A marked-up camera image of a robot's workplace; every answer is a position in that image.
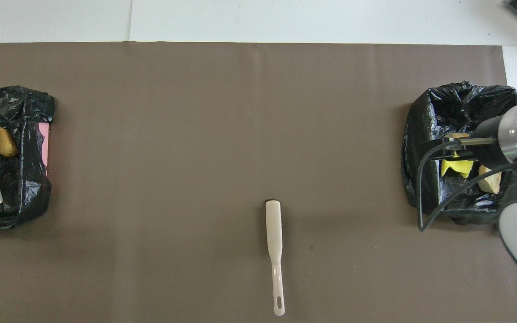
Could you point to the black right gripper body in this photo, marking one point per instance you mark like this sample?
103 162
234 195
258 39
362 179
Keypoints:
489 143

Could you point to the black plastic trash bag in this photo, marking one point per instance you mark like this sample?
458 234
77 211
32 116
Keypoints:
29 179
456 107

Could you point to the large yellow sponge piece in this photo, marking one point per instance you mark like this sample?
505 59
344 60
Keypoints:
458 168

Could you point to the pink plastic bin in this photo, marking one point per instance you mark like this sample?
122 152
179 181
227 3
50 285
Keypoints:
44 148

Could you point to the striped croissant bread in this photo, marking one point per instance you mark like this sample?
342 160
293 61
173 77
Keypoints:
458 135

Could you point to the beige hand brush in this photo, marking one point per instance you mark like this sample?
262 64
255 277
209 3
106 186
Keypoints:
274 224

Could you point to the brown table mat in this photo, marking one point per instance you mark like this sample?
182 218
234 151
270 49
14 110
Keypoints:
240 89

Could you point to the brown fried croquette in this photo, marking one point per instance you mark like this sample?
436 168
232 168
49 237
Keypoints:
3 142

